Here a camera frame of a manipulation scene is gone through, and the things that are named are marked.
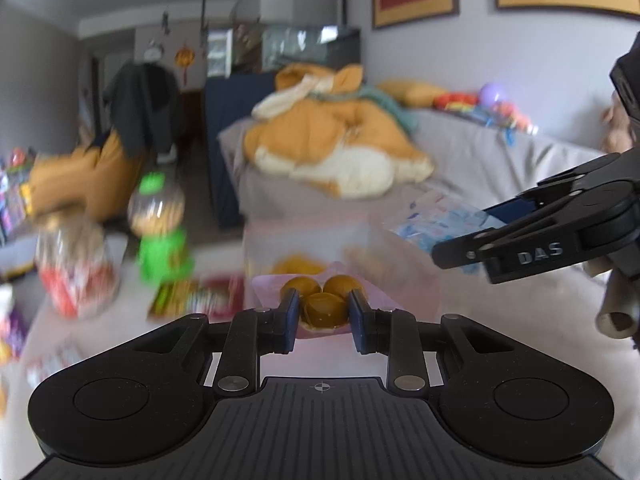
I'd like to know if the yellow plush beanbag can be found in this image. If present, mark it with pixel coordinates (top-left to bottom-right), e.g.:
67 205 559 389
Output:
29 129 152 223

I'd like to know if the purple ball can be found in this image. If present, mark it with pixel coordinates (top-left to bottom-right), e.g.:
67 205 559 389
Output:
479 82 507 107

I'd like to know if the glass peanut jar red label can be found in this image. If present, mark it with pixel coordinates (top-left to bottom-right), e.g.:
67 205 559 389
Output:
34 209 122 319

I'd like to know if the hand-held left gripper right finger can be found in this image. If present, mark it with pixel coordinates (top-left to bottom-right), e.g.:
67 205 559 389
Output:
348 290 521 393

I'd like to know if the grey pillow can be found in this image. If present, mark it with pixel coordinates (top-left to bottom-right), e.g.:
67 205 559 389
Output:
216 119 252 162

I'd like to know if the yellow pillow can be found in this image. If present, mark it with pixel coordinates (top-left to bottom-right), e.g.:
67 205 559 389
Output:
379 79 447 109

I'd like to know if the orange white plush toy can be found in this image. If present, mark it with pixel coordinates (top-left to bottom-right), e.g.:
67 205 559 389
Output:
242 64 435 200

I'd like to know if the person's right hand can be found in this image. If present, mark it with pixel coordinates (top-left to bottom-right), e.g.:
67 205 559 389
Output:
595 279 640 341

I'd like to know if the pink pack of brown balls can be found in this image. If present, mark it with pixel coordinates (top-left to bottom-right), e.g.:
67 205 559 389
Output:
251 272 382 342

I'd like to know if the green and red snack packet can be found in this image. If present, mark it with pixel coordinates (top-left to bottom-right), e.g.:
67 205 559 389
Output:
148 274 247 322

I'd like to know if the pile of colourful packets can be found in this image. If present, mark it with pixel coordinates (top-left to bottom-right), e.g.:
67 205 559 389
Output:
0 147 37 248

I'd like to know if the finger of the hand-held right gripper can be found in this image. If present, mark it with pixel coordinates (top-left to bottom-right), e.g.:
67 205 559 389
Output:
482 152 632 227
431 181 637 285

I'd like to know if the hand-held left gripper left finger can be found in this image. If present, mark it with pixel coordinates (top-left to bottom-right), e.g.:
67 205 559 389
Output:
125 290 302 394

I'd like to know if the glass fish tank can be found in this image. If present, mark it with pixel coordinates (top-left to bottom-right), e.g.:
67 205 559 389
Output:
201 0 362 80

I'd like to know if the dark blue cabinet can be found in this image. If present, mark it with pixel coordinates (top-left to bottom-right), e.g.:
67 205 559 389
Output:
202 79 282 228

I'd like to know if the white fringed cloth mat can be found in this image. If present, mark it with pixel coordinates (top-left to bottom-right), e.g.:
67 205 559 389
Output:
0 245 640 466

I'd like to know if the blue and white snack packet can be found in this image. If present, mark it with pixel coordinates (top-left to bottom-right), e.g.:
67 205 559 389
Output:
389 191 507 273

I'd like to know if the pile of colourful toys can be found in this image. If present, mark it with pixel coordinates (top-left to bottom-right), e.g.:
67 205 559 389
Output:
432 91 540 137

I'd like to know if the green candy dispenser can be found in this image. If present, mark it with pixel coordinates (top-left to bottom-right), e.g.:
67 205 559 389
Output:
127 172 195 282

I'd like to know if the dark grey jacket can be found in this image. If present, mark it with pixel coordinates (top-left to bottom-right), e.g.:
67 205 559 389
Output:
101 61 184 157

